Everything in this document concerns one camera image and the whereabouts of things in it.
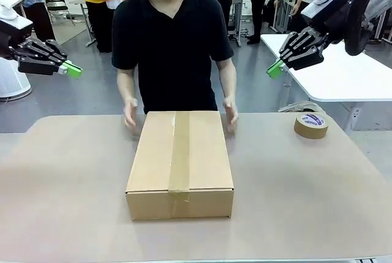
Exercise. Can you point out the person's left forearm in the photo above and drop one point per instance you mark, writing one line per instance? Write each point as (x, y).
(229, 79)

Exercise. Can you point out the bystander in white shirt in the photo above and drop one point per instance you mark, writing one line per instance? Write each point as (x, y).
(258, 2)

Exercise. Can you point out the beige cloth bundle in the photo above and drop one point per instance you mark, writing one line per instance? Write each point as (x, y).
(301, 106)

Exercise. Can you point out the person's right forearm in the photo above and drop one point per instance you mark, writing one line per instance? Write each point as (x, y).
(126, 85)

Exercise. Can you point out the white side table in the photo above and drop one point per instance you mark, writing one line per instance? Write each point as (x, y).
(337, 76)

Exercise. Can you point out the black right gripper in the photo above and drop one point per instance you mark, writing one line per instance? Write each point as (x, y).
(333, 17)

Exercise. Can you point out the brown tape strip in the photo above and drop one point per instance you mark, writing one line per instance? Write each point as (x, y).
(179, 158)

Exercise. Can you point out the person's left hand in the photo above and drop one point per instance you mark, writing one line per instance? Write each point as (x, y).
(232, 112)

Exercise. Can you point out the person's right hand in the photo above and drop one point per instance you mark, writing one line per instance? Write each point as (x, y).
(131, 116)

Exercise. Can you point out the person in black polo shirt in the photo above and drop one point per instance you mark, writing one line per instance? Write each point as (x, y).
(171, 45)

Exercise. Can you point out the brown cardboard box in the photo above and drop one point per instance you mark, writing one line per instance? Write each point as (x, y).
(147, 171)

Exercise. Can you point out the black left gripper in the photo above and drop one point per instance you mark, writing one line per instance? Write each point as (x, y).
(12, 34)

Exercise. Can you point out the brown packing tape roll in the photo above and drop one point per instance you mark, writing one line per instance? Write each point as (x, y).
(310, 129)

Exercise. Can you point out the white round pedestal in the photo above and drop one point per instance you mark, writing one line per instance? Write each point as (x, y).
(12, 79)

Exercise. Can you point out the grey background table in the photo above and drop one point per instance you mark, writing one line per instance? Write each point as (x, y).
(80, 2)

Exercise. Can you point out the grey metal desk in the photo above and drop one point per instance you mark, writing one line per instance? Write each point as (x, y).
(240, 8)

